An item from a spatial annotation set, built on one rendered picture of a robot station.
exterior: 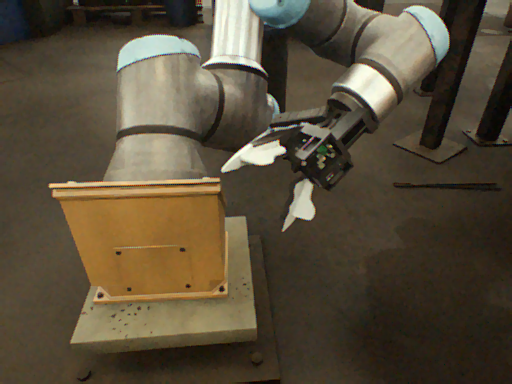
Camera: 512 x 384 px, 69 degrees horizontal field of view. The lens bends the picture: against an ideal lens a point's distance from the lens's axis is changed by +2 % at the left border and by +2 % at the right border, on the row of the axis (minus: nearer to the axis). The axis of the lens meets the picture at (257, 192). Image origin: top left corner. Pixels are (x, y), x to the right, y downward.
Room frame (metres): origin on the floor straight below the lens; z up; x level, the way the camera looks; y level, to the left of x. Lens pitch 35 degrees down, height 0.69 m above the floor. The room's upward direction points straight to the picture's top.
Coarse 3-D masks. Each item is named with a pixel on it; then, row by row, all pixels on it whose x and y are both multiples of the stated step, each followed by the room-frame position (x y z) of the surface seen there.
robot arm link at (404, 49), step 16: (384, 16) 0.60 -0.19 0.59; (400, 16) 0.59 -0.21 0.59; (416, 16) 0.56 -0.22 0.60; (432, 16) 0.56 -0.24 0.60; (368, 32) 0.58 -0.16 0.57; (384, 32) 0.56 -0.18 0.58; (400, 32) 0.55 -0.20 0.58; (416, 32) 0.54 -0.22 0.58; (432, 32) 0.54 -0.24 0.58; (368, 48) 0.56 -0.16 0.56; (384, 48) 0.54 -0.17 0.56; (400, 48) 0.53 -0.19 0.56; (416, 48) 0.53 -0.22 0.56; (432, 48) 0.53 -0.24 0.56; (368, 64) 0.52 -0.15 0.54; (384, 64) 0.51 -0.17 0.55; (400, 64) 0.51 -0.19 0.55; (416, 64) 0.52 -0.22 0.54; (432, 64) 0.54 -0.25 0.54; (400, 80) 0.51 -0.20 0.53; (416, 80) 0.52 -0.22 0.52; (400, 96) 0.51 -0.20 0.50
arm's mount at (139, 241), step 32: (64, 192) 0.46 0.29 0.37; (96, 192) 0.46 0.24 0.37; (128, 192) 0.46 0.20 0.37; (160, 192) 0.46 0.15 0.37; (192, 192) 0.47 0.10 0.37; (96, 224) 0.46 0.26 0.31; (128, 224) 0.46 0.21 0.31; (160, 224) 0.47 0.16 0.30; (192, 224) 0.47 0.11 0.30; (224, 224) 0.61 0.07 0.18; (96, 256) 0.46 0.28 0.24; (128, 256) 0.46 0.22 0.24; (160, 256) 0.46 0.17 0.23; (192, 256) 0.47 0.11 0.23; (224, 256) 0.53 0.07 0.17; (128, 288) 0.46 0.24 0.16; (160, 288) 0.46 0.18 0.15; (192, 288) 0.47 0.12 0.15; (224, 288) 0.48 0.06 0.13
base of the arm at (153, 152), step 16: (128, 128) 0.57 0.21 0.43; (144, 128) 0.56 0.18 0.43; (160, 128) 0.56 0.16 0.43; (176, 128) 0.57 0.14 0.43; (128, 144) 0.54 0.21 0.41; (144, 144) 0.54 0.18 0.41; (160, 144) 0.54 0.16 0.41; (176, 144) 0.55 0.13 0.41; (192, 144) 0.57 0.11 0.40; (112, 160) 0.54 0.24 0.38; (128, 160) 0.51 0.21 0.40; (144, 160) 0.51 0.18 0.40; (160, 160) 0.51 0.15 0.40; (176, 160) 0.52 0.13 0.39; (192, 160) 0.54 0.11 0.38; (112, 176) 0.50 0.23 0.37; (128, 176) 0.49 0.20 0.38; (144, 176) 0.49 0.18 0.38; (160, 176) 0.49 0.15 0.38; (176, 176) 0.50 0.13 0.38; (192, 176) 0.51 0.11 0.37; (208, 176) 0.54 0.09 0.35
